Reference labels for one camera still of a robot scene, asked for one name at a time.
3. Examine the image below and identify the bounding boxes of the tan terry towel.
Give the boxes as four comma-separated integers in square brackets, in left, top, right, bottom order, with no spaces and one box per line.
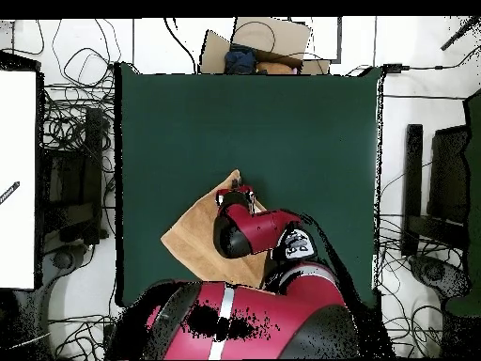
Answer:
[160,168,272,290]

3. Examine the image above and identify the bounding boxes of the dark green table cloth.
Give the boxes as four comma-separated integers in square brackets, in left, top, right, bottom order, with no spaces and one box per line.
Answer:
[113,61,385,308]

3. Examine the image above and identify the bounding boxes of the dark blue garment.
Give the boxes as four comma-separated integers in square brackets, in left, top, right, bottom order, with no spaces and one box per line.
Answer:
[224,43,259,75]

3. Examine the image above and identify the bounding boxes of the orange garment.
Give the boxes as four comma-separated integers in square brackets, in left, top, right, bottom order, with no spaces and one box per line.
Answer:
[255,60,299,75]

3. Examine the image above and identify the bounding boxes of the brown cardboard box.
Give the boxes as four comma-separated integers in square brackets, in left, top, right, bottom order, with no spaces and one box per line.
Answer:
[197,16,332,75]

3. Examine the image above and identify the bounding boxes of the black stand base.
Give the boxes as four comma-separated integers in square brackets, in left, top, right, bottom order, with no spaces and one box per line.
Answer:
[42,243,96,284]
[407,253,471,302]

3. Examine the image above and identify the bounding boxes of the black upright bar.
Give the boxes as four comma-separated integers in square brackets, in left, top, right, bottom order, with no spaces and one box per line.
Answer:
[400,123,425,259]

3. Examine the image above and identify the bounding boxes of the white board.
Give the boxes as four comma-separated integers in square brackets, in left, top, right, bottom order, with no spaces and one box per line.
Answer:
[0,69,38,290]

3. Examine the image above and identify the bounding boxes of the black marker pen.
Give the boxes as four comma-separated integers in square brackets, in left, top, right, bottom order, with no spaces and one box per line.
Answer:
[0,180,22,207]

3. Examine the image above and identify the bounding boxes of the black power adapter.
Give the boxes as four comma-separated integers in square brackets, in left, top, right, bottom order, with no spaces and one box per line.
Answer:
[381,62,411,75]

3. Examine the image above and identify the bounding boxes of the black rod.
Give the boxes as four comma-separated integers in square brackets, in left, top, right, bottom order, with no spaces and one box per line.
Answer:
[440,16,481,53]

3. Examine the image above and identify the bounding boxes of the black cable loop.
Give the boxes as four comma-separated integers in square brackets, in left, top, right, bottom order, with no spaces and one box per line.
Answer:
[51,18,123,91]
[230,20,278,52]

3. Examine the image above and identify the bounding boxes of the black cable tangle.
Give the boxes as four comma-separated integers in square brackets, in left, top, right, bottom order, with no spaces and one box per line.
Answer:
[39,72,116,174]
[47,303,117,361]
[374,210,468,359]

